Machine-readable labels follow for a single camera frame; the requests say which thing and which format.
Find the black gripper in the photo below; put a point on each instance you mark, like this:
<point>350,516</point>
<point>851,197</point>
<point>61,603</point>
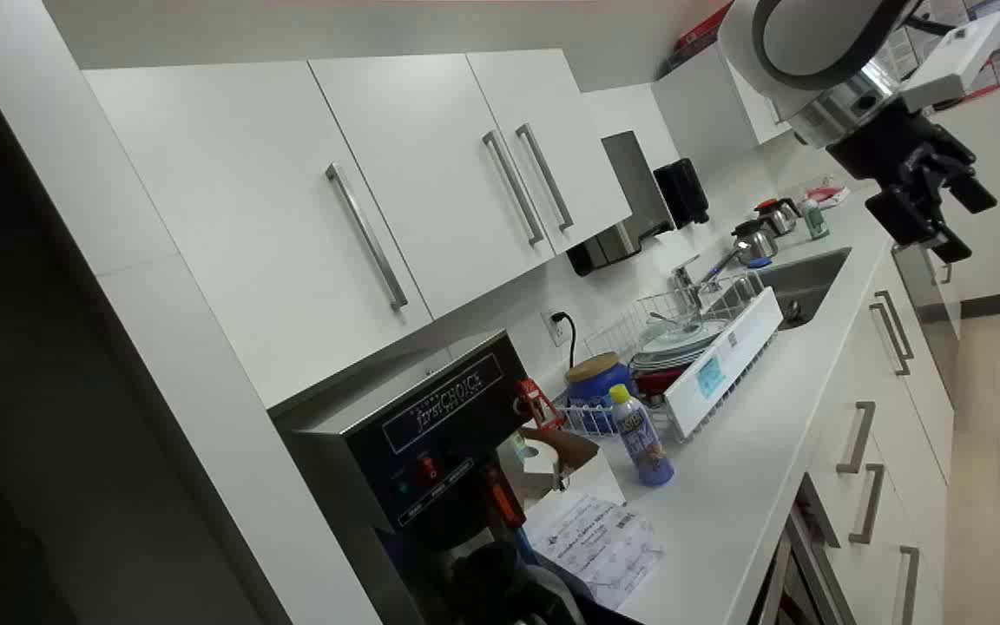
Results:
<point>886,141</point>

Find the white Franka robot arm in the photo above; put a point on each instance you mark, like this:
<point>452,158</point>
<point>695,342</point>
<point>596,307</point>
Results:
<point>824,37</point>

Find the white base cabinet door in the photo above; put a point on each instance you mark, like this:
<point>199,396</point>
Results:
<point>897,323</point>
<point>886,339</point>

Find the red and white pack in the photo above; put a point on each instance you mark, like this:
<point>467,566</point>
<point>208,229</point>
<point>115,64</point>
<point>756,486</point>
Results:
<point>828,197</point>

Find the small green soap bottle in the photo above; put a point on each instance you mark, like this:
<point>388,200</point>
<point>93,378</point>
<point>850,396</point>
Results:
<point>818,221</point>

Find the steel sink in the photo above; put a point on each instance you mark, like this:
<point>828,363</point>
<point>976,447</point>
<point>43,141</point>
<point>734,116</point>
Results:
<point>799,281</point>

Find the dark coffee pot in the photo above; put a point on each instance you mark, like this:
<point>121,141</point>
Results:
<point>779,216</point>

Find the steel kettle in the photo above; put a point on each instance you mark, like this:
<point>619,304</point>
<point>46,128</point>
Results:
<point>756,239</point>

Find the chrome faucet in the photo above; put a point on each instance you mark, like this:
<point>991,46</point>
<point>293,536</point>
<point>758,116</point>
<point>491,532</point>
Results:
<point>691,281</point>

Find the black soap dispenser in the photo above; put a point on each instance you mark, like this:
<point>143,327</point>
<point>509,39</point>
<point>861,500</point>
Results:
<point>683,193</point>

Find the white plate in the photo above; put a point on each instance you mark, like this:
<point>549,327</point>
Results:
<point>677,339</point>

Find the metal paper towel dispenser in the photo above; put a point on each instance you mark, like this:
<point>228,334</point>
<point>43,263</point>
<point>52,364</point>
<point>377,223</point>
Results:
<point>637,193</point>

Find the red box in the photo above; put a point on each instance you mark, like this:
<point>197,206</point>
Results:
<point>695,39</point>

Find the white dish rack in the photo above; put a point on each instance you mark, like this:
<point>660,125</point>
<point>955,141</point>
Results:
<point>653,376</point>

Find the spray bottle with yellow cap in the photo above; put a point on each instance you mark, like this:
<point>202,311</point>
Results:
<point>643,447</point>

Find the blue container with tan lid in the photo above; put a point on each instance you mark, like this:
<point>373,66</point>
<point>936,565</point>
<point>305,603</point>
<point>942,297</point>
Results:
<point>599,392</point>

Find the red plastic object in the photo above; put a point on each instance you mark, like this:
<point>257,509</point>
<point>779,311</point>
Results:
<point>536,408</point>

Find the printed paper sheets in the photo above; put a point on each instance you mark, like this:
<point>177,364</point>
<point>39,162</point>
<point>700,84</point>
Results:
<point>593,544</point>

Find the black coffee machine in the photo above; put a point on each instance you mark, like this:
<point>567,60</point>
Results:
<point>408,462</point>

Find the white tall side panel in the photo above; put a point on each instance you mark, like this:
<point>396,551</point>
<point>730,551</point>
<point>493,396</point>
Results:
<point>164,349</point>

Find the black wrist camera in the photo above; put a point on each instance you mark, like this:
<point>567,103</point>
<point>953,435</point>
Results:
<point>963,184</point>

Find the small white wall cabinet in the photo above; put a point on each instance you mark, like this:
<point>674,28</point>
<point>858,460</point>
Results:
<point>695,116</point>

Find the wall power outlet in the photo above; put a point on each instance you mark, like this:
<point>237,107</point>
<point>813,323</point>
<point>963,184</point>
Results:
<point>552,323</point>

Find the wide white wall cabinet door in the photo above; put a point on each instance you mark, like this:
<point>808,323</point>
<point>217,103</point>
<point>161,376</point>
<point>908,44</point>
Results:
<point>233,221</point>

